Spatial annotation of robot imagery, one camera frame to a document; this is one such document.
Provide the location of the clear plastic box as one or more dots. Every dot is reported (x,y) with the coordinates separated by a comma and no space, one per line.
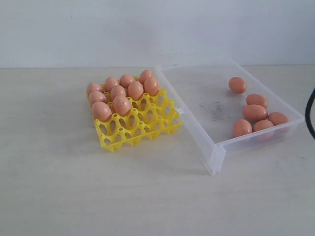
(208,108)

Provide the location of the yellow plastic egg tray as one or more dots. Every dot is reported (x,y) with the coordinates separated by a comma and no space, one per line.
(149,117)

